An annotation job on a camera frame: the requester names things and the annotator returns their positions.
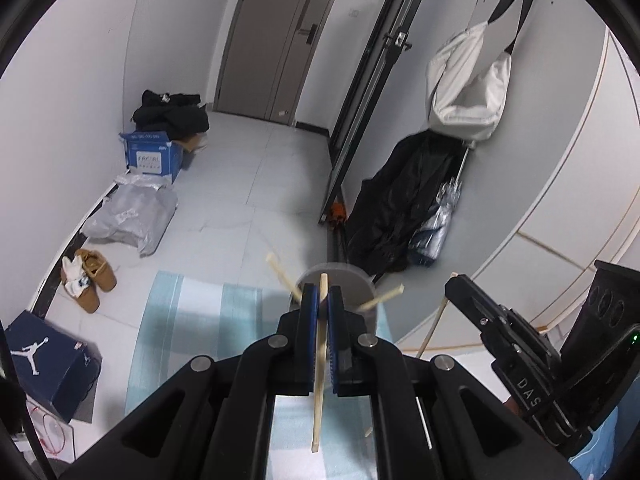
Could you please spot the white bathroom scale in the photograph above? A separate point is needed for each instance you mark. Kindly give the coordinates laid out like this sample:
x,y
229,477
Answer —
x,y
22,440

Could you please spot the white shoulder bag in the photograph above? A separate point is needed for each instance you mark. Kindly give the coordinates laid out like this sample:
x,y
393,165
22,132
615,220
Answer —
x,y
465,90

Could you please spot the brown cardboard box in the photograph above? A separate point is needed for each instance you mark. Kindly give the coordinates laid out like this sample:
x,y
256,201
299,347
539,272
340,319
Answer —
x,y
195,142

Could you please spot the navy shoe box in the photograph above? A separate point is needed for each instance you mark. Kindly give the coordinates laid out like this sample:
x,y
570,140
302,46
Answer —
x,y
47,365

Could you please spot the folded silver blue umbrella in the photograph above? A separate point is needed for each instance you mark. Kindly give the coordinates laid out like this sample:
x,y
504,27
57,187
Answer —
x,y
437,220

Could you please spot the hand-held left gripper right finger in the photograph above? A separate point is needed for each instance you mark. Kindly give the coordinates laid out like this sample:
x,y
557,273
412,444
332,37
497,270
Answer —
x,y
334,330

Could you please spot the blue white checked tablecloth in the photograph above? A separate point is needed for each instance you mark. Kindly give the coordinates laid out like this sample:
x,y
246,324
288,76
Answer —
x,y
200,310

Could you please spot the blue cardboard box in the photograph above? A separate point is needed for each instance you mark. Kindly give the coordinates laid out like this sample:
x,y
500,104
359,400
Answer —
x,y
150,157

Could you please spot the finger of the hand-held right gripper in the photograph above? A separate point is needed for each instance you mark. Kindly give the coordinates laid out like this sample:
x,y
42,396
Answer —
x,y
470,295

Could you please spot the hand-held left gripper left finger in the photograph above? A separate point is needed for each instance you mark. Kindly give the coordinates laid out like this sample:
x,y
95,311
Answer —
x,y
310,320

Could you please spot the single light wooden chopstick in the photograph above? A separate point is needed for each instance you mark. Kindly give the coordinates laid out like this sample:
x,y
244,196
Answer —
x,y
432,325
320,410

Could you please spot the white socks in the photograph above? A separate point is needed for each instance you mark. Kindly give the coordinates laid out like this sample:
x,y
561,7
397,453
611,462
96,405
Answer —
x,y
75,272

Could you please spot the black hanging jacket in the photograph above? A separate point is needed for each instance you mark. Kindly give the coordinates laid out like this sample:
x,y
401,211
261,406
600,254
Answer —
x,y
400,200

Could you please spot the grey-brown entrance door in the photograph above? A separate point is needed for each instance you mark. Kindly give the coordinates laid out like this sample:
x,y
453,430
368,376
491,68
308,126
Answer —
x,y
270,35

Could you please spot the pile of wooden chopsticks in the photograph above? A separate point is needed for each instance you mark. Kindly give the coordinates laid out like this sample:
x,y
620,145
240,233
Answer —
x,y
280,272

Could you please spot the black sliding door frame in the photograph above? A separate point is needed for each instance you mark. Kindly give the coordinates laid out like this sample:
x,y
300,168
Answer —
x,y
370,85

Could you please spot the white wardrobe with gold trim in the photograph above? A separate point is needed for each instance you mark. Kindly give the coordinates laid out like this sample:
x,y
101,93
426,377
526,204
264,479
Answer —
x,y
575,185

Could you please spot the grey plastic mailing bag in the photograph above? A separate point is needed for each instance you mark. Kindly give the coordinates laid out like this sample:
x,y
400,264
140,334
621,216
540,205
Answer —
x,y
132,215

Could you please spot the pile of black clothes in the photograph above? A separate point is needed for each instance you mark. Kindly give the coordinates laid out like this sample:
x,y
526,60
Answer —
x,y
170,112

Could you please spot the white divided utensil holder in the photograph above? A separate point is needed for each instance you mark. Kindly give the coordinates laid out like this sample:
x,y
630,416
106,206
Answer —
x,y
350,280

